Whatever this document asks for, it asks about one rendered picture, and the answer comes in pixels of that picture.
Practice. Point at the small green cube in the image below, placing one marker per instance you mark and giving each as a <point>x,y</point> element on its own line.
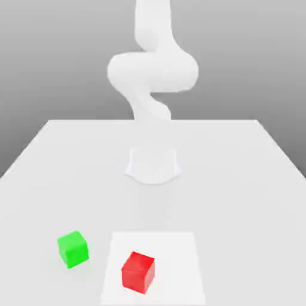
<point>73,249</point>

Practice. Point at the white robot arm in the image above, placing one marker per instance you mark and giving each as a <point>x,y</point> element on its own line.
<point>153,71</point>

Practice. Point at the small red cube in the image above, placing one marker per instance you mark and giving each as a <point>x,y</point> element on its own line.
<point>137,272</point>

